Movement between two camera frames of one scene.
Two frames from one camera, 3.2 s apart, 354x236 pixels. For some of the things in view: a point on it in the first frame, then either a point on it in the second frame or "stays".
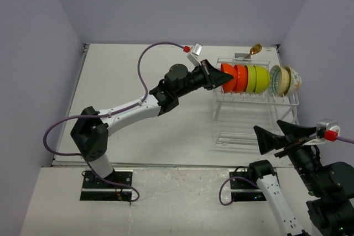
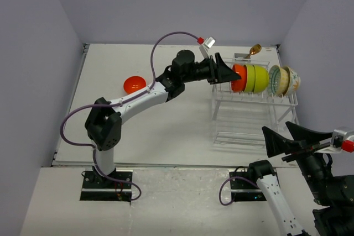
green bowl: [251, 82] stays
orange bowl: [230, 85] to [133, 83]
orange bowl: [242, 78] stays
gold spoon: [255, 49] stays
